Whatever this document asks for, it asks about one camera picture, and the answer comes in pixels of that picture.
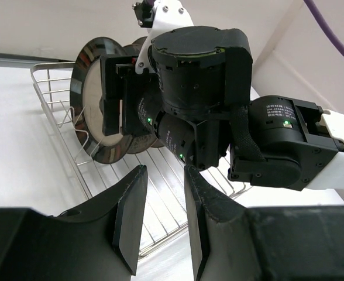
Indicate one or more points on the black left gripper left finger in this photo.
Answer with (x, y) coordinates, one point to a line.
(101, 237)

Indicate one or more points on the black striped rim plate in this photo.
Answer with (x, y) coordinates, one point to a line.
(85, 98)

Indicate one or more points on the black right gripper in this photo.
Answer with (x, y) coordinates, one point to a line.
(122, 91)

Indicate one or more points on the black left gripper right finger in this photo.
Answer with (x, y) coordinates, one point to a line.
(219, 235)

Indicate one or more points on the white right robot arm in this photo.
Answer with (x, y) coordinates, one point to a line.
(195, 100)

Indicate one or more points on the wire dish rack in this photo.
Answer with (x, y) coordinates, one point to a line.
(154, 192)

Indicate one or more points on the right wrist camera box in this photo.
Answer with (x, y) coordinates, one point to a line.
(158, 17)

